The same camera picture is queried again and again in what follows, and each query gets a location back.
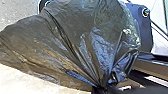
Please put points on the shiny base bolt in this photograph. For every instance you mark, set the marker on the shiny base bolt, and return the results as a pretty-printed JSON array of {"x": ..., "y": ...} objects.
[{"x": 145, "y": 12}]

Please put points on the black trash bag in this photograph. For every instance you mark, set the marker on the black trash bag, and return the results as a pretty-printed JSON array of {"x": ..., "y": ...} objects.
[{"x": 73, "y": 43}]

